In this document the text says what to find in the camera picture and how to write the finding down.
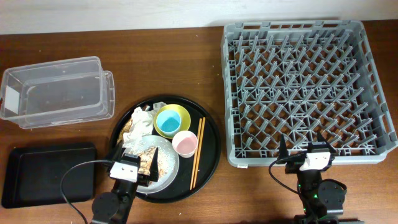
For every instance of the pink cup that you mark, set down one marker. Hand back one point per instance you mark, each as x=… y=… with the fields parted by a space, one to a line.
x=185 y=143

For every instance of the yellow-green bowl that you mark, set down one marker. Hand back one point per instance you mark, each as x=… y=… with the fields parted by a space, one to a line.
x=184 y=114

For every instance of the wooden chopstick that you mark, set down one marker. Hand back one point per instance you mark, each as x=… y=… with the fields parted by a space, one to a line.
x=199 y=150
x=196 y=154

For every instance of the white rack label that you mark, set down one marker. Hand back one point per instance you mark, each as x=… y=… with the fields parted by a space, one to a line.
x=242 y=166

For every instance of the clear plastic waste bin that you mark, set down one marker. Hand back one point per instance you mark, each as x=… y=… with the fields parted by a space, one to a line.
x=56 y=93

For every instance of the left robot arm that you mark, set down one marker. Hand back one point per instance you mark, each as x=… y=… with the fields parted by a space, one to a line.
x=114 y=206

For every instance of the light blue cup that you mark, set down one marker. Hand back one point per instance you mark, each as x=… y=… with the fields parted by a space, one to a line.
x=168 y=122

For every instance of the gold coffee stick wrapper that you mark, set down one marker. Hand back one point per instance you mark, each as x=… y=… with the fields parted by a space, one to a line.
x=125 y=129

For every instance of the round black serving tray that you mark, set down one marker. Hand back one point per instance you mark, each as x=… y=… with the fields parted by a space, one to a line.
x=179 y=189

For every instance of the food scraps with rice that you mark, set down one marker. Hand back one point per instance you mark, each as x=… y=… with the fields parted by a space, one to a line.
x=143 y=171

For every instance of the black rectangular tray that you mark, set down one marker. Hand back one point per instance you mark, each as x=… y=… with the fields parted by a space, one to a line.
x=34 y=174

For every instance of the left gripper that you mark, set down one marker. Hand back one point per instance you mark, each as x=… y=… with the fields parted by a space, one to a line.
x=152 y=177

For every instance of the grey dishwasher rack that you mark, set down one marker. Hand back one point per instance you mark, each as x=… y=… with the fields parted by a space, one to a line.
x=297 y=78

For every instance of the white napkin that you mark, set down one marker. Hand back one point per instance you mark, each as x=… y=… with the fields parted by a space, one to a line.
x=142 y=125

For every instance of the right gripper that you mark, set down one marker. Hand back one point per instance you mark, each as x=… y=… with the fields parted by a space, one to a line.
x=294 y=165

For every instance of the grey plate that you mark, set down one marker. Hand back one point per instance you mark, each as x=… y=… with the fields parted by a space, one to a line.
x=168 y=162

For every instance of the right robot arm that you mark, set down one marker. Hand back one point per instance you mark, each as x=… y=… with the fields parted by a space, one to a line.
x=322 y=199

